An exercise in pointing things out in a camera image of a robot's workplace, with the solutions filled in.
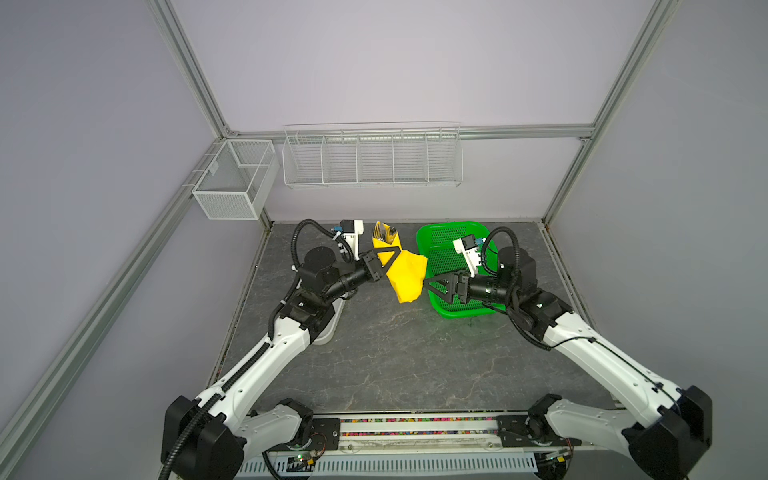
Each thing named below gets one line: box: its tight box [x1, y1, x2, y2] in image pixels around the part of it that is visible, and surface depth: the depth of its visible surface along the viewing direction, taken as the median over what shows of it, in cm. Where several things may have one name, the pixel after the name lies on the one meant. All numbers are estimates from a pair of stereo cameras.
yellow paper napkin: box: [371, 232, 428, 304], surface depth 68 cm
